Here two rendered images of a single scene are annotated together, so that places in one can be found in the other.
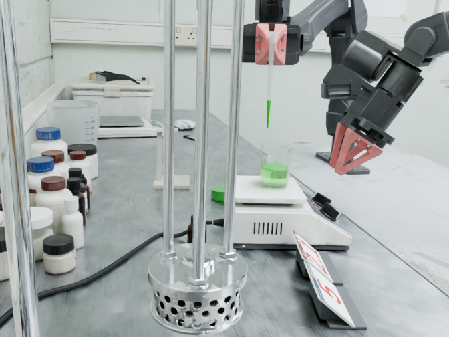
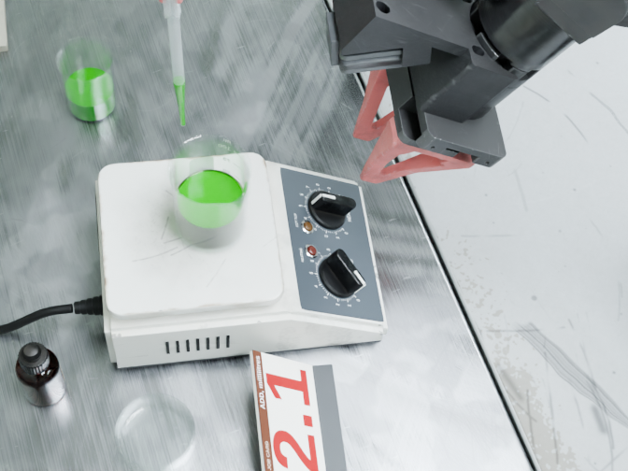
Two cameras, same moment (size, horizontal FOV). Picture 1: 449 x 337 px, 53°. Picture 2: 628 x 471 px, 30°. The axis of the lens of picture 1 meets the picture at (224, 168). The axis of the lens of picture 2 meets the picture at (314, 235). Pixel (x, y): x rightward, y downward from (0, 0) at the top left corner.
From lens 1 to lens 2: 0.58 m
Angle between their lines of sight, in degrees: 45
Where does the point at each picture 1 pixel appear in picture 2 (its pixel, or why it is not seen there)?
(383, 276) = (434, 438)
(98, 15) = not seen: outside the picture
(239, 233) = (135, 356)
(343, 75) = (380, 35)
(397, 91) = (527, 60)
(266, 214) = (192, 331)
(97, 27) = not seen: outside the picture
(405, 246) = (508, 300)
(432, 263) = (547, 371)
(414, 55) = (576, 21)
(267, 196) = (192, 295)
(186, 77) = not seen: outside the picture
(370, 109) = (449, 100)
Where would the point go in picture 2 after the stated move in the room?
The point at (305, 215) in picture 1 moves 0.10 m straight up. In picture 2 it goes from (281, 322) to (288, 253)
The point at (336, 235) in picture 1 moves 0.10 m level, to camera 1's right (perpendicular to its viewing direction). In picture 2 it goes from (351, 334) to (488, 326)
